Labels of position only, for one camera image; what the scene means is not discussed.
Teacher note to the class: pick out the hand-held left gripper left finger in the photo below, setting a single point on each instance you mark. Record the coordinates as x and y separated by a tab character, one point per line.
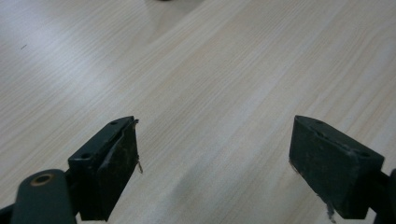
106	165

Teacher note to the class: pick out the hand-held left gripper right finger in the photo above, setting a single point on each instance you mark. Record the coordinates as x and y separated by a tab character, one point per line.
333	168

